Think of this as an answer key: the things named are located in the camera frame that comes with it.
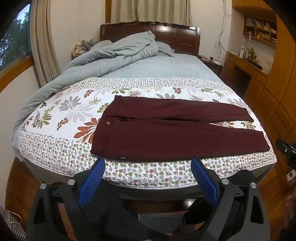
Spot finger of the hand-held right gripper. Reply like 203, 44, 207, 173
275, 138, 296, 161

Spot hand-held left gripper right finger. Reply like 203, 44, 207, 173
191, 158, 271, 241

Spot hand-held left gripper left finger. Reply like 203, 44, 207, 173
26, 158, 106, 241

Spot maroon pants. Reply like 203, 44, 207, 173
90, 95, 270, 162

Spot person's black-trousered legs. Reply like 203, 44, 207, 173
79, 178, 232, 241

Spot floral quilted bedspread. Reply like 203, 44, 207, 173
18, 77, 278, 189

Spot grey-blue floor rug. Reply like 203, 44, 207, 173
138, 213, 186, 233

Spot wooden desk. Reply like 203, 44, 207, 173
224, 51, 270, 99

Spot striped bag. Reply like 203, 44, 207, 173
0, 206, 26, 241

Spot wooden nightstand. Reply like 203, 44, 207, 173
198, 54, 225, 78

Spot light blue bed sheet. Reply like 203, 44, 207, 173
99, 53, 225, 84

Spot grey-blue comforter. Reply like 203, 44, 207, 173
13, 30, 176, 163

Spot pile of clothes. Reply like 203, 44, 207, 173
72, 39, 97, 59

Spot long beige curtain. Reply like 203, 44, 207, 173
30, 0, 62, 88

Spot dark wooden headboard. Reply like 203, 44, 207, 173
100, 23, 201, 56

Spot short beige curtain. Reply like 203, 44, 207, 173
110, 0, 194, 27

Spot wooden wall shelf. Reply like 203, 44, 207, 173
242, 16, 278, 49

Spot hanging white cables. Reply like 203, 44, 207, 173
214, 0, 230, 64

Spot window with wooden frame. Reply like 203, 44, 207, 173
0, 3, 35, 93

